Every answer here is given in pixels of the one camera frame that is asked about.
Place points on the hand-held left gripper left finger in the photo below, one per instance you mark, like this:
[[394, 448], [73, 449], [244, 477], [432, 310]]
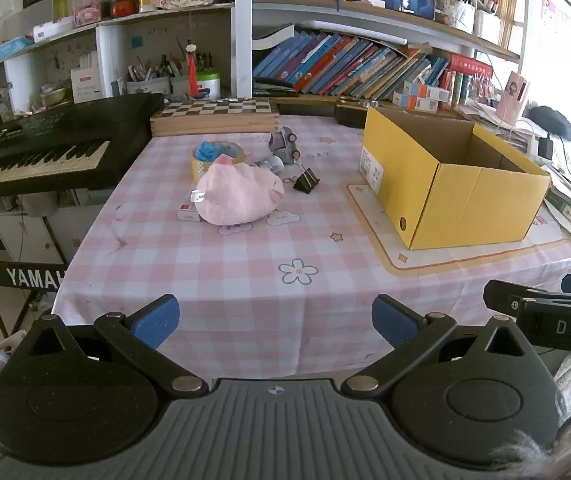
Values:
[[158, 317]]

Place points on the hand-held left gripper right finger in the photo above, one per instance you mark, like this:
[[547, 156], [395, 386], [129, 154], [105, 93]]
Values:
[[395, 320]]

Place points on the yellow cardboard box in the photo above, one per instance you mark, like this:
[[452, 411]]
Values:
[[465, 200]]

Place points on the small red white box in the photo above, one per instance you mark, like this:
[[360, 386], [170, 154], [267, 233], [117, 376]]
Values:
[[188, 211]]

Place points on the pink plush toy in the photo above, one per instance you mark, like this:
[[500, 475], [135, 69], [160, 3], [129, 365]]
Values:
[[240, 195]]

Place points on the yellow tape roll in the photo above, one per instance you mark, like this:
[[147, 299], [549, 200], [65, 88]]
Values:
[[200, 167]]

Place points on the black binder clip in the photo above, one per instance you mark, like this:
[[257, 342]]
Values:
[[306, 182]]

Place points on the grey purple toy car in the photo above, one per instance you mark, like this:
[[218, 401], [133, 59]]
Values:
[[285, 142]]

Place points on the pink checked cloth desktop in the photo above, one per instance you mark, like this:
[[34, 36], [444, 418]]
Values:
[[265, 240]]

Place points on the beige star desk mat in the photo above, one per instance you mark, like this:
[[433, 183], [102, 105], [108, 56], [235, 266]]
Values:
[[465, 261]]

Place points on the grey furry cloth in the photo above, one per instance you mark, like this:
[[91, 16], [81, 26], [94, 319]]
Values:
[[565, 455]]

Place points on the black keyboard stand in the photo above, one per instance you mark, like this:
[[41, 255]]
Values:
[[25, 276]]

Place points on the black power adapter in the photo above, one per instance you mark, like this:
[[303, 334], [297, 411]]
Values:
[[546, 148]]

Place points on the black cap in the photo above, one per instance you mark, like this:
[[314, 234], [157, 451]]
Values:
[[555, 122]]

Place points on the stack of papers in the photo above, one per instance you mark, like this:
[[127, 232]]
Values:
[[490, 122]]

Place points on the blue plastic packet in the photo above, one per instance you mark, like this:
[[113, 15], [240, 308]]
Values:
[[213, 150]]

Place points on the small labelled bottle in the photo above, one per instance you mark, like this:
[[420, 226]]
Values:
[[273, 163]]

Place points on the pink card box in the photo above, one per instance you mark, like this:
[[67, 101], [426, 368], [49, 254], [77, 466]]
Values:
[[513, 95]]

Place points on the wooden chess board box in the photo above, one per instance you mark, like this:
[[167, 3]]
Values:
[[215, 117]]

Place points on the black electronic keyboard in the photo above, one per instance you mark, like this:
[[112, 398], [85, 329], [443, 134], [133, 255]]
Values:
[[65, 130]]

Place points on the dark brown small case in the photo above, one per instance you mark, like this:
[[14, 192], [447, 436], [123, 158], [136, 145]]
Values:
[[350, 115]]

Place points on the pen holder with brushes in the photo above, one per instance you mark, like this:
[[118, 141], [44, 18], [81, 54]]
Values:
[[158, 82]]

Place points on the white tub with green lid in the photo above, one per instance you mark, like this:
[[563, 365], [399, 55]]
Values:
[[208, 86]]

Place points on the white box with red label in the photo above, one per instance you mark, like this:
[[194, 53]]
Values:
[[86, 82]]

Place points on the red white tower model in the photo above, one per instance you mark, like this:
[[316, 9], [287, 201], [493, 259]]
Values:
[[193, 72]]

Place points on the black stapler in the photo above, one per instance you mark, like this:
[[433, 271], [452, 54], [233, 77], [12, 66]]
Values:
[[275, 87]]

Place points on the white pen cups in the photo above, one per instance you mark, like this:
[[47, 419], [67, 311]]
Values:
[[485, 25]]

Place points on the white wooden bookshelf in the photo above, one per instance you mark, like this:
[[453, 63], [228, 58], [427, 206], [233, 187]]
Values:
[[243, 35]]

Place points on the smartphone with lit screen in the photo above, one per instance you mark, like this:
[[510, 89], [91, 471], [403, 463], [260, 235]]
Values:
[[408, 4]]

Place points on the pink tin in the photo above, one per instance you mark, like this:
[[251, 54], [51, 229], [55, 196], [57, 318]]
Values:
[[90, 12]]

